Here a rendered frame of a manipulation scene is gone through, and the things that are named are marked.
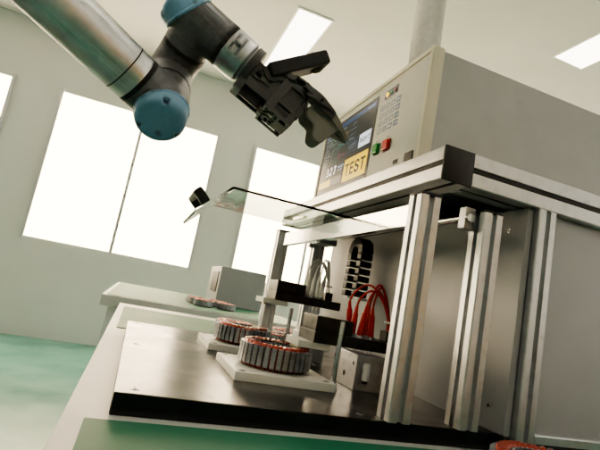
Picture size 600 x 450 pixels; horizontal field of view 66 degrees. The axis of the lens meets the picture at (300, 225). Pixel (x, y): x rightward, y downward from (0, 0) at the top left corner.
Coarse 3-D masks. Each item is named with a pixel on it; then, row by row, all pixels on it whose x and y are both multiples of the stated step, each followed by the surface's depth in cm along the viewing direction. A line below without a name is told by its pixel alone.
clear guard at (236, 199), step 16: (224, 192) 82; (240, 192) 84; (256, 192) 84; (208, 208) 101; (224, 208) 105; (240, 208) 101; (256, 208) 97; (272, 208) 94; (288, 208) 90; (304, 208) 87; (304, 224) 106; (320, 224) 102
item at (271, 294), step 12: (276, 288) 93; (288, 288) 94; (300, 288) 95; (264, 300) 92; (276, 300) 93; (288, 300) 93; (300, 300) 94; (312, 300) 95; (324, 300) 96; (312, 312) 98
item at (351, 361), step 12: (348, 348) 78; (348, 360) 73; (360, 360) 71; (372, 360) 72; (384, 360) 72; (348, 372) 72; (360, 372) 71; (372, 372) 71; (348, 384) 72; (360, 384) 71; (372, 384) 71
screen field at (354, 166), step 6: (366, 150) 88; (354, 156) 92; (360, 156) 90; (366, 156) 87; (348, 162) 95; (354, 162) 92; (360, 162) 89; (348, 168) 94; (354, 168) 91; (360, 168) 89; (348, 174) 93; (354, 174) 90; (360, 174) 88; (342, 180) 96
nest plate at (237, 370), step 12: (228, 360) 68; (240, 360) 71; (228, 372) 64; (240, 372) 61; (252, 372) 62; (264, 372) 64; (276, 372) 66; (312, 372) 72; (276, 384) 62; (288, 384) 63; (300, 384) 64; (312, 384) 64; (324, 384) 65
